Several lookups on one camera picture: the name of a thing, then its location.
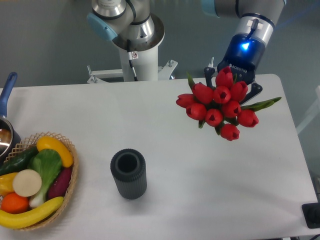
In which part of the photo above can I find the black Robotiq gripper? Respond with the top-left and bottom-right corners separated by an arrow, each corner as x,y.
203,12 -> 275,106

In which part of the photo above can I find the red tulip bouquet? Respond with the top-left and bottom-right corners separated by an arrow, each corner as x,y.
176,66 -> 281,141

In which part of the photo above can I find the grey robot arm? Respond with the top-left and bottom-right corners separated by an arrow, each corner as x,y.
87,0 -> 286,101

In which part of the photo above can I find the dark grey ribbed vase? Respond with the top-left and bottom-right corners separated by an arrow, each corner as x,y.
110,148 -> 147,200

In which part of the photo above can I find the black device at table edge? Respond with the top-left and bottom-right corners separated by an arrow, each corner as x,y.
301,202 -> 320,229

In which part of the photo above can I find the green bok choy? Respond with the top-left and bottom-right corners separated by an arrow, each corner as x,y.
27,149 -> 62,209

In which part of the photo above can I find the purple sweet potato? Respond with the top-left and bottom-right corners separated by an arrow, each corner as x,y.
47,167 -> 73,200

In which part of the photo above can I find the woven wicker basket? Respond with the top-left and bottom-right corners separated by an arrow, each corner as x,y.
0,132 -> 79,231

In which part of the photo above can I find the green cucumber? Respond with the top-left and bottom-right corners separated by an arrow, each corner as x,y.
0,146 -> 39,176

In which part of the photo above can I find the beige round radish slice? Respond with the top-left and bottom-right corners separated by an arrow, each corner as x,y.
12,169 -> 42,197

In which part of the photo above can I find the yellow bell pepper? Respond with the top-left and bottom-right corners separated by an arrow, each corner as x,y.
0,172 -> 18,196

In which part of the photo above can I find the orange fruit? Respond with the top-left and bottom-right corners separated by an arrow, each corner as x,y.
0,192 -> 29,214

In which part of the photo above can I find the yellow banana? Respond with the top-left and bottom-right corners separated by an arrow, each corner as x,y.
0,196 -> 64,229

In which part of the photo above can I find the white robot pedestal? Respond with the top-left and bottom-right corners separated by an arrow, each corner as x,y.
86,13 -> 179,84

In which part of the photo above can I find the white frame at right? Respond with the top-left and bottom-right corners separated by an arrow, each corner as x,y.
296,85 -> 320,135

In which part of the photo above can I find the black pedestal cable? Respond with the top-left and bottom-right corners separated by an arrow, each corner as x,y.
126,38 -> 139,82

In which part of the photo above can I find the blue handled steel saucepan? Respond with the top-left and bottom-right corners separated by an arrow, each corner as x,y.
0,72 -> 21,165

